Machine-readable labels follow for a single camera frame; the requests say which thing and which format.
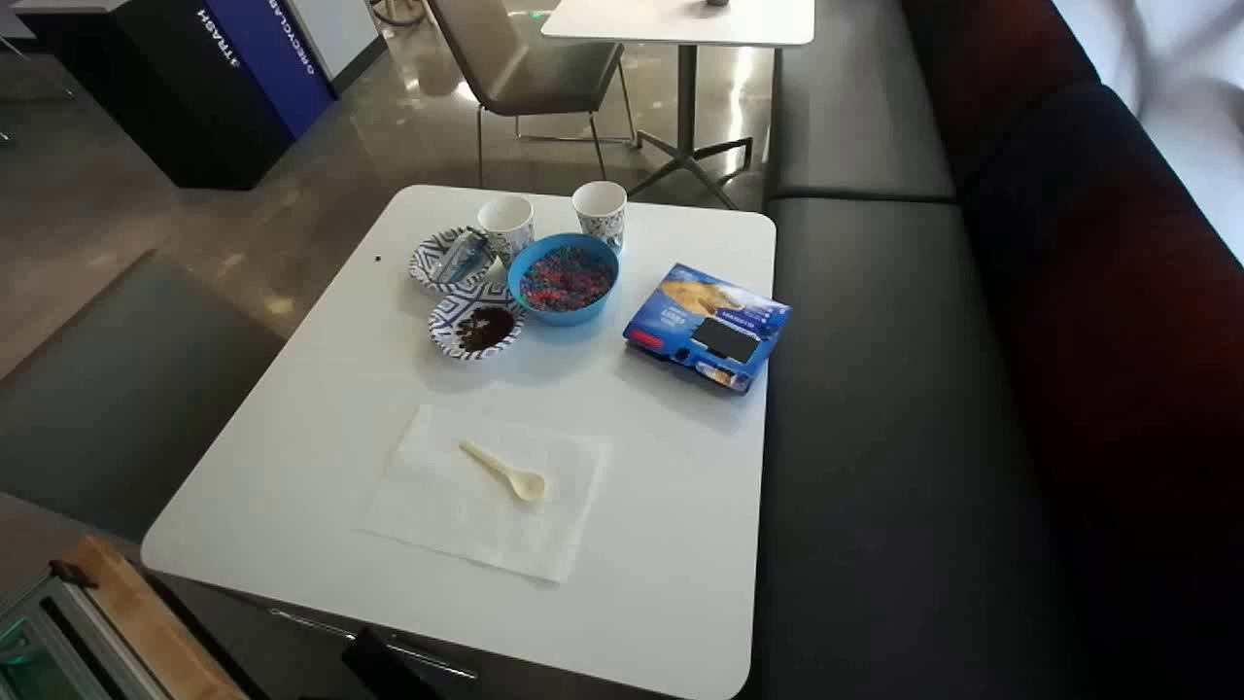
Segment white plastic spoon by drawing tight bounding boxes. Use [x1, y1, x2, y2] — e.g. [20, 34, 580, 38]
[456, 441, 552, 511]

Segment blue bowl with candy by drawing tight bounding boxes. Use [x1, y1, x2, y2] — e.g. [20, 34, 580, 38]
[504, 231, 623, 328]

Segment patterned white paper cup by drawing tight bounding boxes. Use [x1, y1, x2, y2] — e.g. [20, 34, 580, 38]
[469, 196, 536, 257]
[567, 178, 629, 254]

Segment black white bowl dark contents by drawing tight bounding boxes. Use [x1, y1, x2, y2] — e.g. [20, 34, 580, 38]
[426, 293, 526, 361]

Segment black white bowl with sachets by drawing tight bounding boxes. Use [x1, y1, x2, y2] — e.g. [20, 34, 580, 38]
[408, 226, 513, 300]

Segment blue cardboard box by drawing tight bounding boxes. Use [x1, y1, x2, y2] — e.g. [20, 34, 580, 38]
[623, 260, 794, 396]

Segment blue white sachet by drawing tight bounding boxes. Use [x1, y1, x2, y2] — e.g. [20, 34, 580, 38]
[438, 231, 504, 293]

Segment white paper napkin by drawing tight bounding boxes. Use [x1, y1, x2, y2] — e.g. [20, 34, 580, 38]
[357, 402, 615, 589]

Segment black bench seat cushion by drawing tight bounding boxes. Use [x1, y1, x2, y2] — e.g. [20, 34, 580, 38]
[768, 0, 960, 208]
[741, 191, 1104, 700]

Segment grey chair with metal legs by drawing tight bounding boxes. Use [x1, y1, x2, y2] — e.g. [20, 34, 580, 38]
[425, 0, 641, 187]

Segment white side table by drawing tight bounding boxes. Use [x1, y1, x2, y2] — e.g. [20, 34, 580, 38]
[541, 0, 821, 208]

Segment black robot stand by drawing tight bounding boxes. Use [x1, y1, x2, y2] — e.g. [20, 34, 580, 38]
[336, 624, 447, 700]

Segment black and blue cabinet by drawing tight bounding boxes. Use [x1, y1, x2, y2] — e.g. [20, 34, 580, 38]
[12, 0, 392, 196]

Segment dark bench sofa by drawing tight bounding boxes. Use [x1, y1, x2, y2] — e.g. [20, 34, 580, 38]
[899, 0, 1244, 700]

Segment grey upholstered ottoman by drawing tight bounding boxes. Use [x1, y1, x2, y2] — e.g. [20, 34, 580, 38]
[0, 250, 291, 546]

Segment wooden board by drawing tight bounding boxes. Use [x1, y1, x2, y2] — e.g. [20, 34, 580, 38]
[51, 534, 248, 700]

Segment metal framed tray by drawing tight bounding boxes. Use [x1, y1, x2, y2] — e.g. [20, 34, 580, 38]
[0, 575, 172, 700]

